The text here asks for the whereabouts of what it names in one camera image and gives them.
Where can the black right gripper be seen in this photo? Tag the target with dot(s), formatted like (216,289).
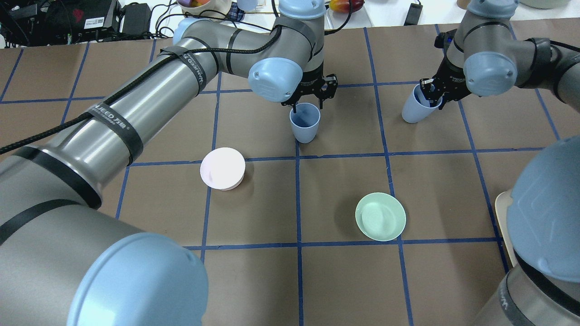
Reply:
(453,84)

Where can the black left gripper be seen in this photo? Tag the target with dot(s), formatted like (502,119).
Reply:
(311,83)

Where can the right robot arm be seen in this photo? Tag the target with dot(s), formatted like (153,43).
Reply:
(521,99)

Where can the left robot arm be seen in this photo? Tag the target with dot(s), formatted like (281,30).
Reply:
(63,262)

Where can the black power adapter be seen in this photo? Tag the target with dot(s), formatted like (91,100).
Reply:
(413,14)

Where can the red mango fruit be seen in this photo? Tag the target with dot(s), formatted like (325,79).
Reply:
(346,6)

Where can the pink bowl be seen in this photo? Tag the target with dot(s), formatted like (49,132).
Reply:
(223,169)

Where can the mint green bowl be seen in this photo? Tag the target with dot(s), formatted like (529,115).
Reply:
(380,216)

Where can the cream white toaster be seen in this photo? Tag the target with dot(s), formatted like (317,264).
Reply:
(502,202)

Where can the black power brick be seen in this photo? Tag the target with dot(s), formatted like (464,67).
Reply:
(135,19)

